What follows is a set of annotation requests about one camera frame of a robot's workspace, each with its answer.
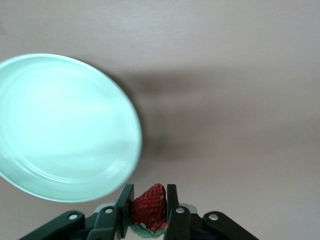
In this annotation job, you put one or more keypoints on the red strawberry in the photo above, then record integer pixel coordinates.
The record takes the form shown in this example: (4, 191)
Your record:
(150, 207)

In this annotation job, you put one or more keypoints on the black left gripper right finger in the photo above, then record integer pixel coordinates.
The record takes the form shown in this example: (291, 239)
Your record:
(172, 200)

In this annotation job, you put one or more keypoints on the brown table cover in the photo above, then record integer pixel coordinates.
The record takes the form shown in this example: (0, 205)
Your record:
(225, 75)

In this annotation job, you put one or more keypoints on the light green round plate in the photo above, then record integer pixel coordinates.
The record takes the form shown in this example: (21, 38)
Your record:
(62, 125)

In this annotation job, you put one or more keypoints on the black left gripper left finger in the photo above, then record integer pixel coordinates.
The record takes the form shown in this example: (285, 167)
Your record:
(125, 200)

